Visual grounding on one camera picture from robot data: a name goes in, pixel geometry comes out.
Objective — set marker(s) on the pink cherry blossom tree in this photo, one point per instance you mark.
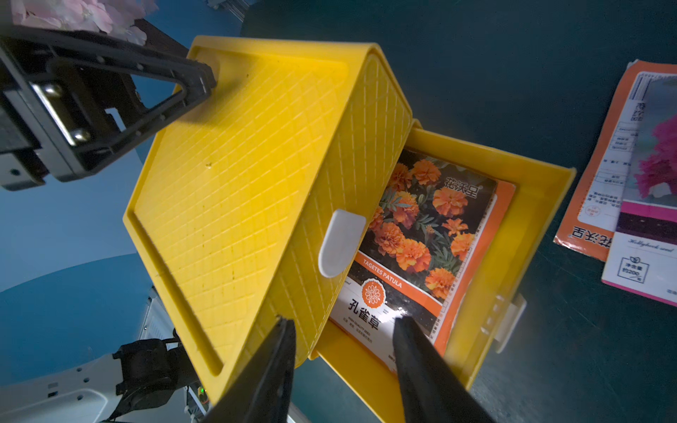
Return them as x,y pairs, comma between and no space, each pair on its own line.
123,20

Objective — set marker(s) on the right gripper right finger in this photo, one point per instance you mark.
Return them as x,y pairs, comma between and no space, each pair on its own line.
430,391

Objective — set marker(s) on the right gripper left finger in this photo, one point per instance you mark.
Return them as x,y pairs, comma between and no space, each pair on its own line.
262,393

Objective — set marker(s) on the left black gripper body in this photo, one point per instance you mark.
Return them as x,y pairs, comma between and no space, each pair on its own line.
52,121

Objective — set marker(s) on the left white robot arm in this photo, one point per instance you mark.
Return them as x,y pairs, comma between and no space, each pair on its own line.
143,375

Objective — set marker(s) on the yellow top drawer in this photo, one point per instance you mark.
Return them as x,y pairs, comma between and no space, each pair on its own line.
343,198

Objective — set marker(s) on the orange seed bag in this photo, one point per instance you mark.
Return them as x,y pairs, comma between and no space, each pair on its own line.
589,223
468,247

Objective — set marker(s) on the yellow drawer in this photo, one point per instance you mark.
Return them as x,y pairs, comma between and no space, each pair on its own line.
541,188
343,198

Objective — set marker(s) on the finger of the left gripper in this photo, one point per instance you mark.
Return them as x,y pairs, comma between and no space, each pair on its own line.
101,51
127,123

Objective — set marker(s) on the yellow three-drawer cabinet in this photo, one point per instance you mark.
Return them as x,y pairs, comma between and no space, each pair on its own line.
221,189

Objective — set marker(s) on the pink flower seed bag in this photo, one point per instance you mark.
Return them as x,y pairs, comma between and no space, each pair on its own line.
642,257

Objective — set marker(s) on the marigold flower seed bag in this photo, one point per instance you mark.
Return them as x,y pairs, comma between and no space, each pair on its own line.
403,245

